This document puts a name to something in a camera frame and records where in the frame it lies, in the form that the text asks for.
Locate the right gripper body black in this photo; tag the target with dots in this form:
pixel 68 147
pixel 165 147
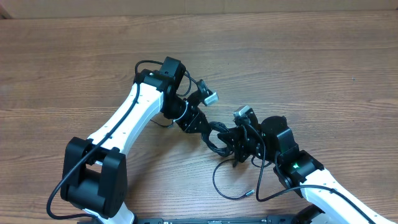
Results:
pixel 237 143

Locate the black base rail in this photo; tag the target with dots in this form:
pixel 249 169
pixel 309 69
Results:
pixel 270 219

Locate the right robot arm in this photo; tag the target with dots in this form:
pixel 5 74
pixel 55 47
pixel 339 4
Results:
pixel 273 141

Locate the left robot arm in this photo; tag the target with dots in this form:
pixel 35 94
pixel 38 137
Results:
pixel 94 175

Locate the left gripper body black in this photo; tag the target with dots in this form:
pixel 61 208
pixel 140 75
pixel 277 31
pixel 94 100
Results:
pixel 189 117

